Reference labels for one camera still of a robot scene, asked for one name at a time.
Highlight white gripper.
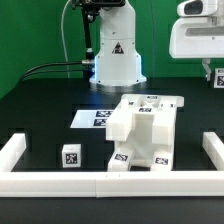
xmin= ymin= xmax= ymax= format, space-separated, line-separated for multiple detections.
xmin=169 ymin=17 xmax=224 ymax=82

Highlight white tagged cube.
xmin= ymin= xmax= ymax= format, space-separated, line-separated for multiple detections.
xmin=214 ymin=68 xmax=224 ymax=88

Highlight white chair seat block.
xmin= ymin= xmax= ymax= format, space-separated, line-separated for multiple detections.
xmin=114 ymin=107 xmax=174 ymax=169

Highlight white long chair bar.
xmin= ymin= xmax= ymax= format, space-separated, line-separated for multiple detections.
xmin=152 ymin=108 xmax=176 ymax=145

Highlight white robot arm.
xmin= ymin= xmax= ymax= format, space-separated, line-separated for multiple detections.
xmin=90 ymin=0 xmax=224 ymax=92

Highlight white marker sheet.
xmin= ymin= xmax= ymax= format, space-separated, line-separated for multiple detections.
xmin=70 ymin=109 xmax=113 ymax=128

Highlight white tagged cube nut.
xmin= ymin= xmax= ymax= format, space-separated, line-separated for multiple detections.
xmin=62 ymin=144 xmax=81 ymax=168

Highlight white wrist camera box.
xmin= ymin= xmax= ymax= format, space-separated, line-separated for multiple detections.
xmin=177 ymin=0 xmax=218 ymax=17

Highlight white U-shaped boundary frame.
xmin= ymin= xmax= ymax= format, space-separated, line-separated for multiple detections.
xmin=0 ymin=133 xmax=224 ymax=197

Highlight black cables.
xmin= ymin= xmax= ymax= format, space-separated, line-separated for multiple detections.
xmin=19 ymin=59 xmax=93 ymax=83

